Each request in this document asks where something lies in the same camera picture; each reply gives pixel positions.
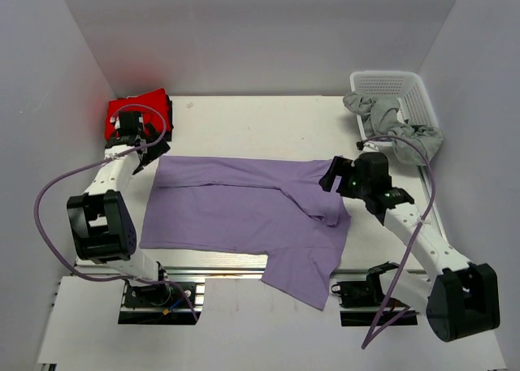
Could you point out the red folded t-shirt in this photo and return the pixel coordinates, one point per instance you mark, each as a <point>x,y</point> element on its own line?
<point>145,103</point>

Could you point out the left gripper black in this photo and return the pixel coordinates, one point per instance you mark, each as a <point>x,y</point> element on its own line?
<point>147,152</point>

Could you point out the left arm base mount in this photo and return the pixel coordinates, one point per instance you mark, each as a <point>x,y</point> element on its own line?
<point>161,306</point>

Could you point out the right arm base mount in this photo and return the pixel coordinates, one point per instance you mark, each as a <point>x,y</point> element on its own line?
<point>360,299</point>

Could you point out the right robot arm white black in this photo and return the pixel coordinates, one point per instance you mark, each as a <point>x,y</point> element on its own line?
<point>458,298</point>

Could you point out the white plastic basket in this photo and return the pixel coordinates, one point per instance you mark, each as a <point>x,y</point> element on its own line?
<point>415,108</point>

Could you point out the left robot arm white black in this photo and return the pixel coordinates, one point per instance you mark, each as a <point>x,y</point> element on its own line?
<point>102,227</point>

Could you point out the purple t-shirt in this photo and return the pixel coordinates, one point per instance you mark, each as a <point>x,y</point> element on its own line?
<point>252,206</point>

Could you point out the black folded t-shirt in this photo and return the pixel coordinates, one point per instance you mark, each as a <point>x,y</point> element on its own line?
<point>165,108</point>

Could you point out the aluminium rail table edge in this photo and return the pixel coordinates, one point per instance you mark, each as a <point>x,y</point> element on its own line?
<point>368,243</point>

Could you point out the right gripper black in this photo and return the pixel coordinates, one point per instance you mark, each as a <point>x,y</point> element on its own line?
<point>339,174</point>

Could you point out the grey t-shirt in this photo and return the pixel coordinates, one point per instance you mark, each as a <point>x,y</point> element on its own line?
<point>379,118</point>

